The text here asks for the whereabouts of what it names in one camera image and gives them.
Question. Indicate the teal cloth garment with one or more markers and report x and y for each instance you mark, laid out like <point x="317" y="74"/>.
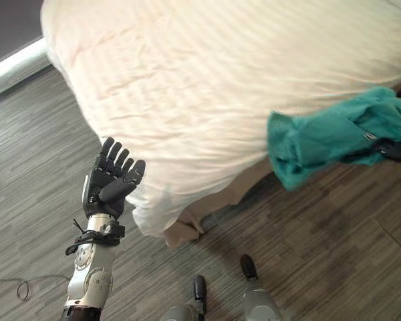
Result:
<point x="324" y="140"/>

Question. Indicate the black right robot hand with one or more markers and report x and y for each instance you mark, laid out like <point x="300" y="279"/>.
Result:
<point x="396" y="148"/>

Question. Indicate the silver left robot leg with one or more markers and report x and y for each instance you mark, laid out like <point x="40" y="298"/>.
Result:
<point x="190" y="304"/>

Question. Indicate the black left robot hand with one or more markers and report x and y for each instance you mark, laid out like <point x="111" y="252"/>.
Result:
<point x="111" y="190"/>

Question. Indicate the silver robot leg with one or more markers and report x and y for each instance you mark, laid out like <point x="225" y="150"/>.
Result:
<point x="257" y="294"/>
<point x="190" y="304"/>

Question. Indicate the white bed duvet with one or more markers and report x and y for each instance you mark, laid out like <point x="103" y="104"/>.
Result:
<point x="200" y="100"/>

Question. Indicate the white baseboard strip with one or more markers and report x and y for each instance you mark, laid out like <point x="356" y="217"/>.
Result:
<point x="15" y="63"/>

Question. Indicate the beige bed skirt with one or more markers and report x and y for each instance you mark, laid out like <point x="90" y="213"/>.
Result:
<point x="214" y="207"/>

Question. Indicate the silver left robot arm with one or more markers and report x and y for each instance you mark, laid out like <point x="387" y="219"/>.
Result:
<point x="88" y="264"/>

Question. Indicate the silver right robot leg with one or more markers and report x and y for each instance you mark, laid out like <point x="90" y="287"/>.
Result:
<point x="257" y="294"/>

